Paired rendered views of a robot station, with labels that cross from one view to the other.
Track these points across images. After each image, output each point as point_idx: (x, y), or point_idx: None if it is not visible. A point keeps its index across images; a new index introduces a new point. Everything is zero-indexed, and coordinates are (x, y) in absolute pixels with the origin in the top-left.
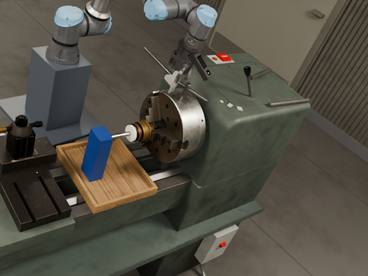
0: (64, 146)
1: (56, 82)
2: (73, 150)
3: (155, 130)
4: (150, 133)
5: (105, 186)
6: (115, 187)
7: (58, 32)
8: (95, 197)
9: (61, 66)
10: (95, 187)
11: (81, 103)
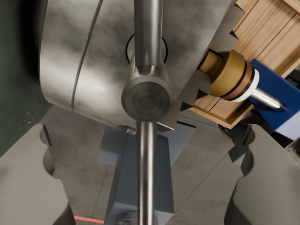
0: (226, 123)
1: (168, 193)
2: (219, 112)
3: (214, 47)
4: (232, 49)
5: (267, 45)
6: (262, 32)
7: None
8: (299, 43)
9: (158, 214)
10: (276, 55)
11: (127, 147)
